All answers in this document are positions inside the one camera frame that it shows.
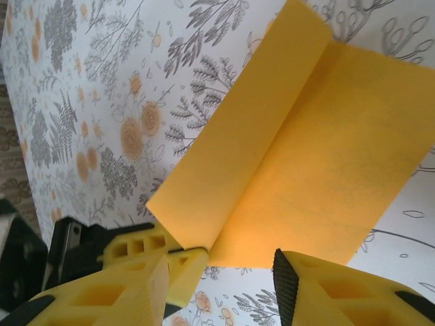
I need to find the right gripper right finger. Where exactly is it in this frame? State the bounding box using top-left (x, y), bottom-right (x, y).
top-left (273, 249), bottom-right (435, 326)

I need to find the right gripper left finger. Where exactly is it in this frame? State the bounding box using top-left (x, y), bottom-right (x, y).
top-left (0, 254), bottom-right (171, 326)

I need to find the orange cloth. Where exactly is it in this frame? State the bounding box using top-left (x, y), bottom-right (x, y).
top-left (145, 0), bottom-right (435, 269)

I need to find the floral patterned table cover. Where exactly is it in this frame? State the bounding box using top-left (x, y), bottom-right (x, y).
top-left (0, 0), bottom-right (435, 326)

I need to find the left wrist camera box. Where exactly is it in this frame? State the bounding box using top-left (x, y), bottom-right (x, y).
top-left (0, 196), bottom-right (49, 312)

